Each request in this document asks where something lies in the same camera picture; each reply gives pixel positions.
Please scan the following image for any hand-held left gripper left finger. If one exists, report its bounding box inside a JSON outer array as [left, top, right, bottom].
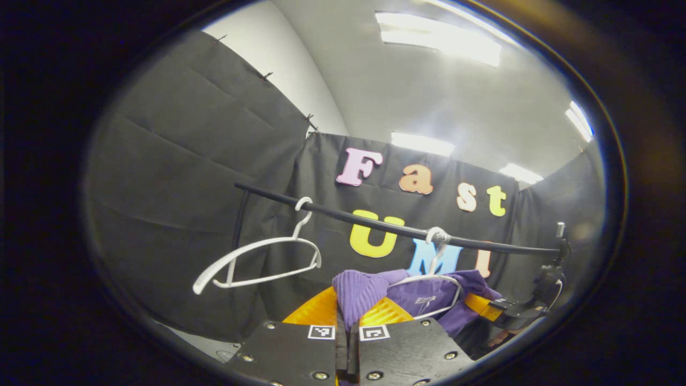
[[225, 286, 348, 386]]

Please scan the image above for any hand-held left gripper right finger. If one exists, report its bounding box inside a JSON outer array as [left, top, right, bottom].
[[348, 296, 475, 386]]

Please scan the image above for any purple corduroy jacket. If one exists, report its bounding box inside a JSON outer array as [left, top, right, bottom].
[[332, 268, 504, 339]]

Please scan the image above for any white plastic clothes hanger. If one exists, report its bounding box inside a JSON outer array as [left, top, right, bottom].
[[192, 196, 322, 295], [389, 226, 464, 321]]

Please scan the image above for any black metal clothes rack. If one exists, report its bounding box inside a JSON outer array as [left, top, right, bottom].
[[232, 182, 563, 255]]

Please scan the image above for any black backdrop cloth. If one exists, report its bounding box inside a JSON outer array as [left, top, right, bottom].
[[86, 31, 606, 344]]

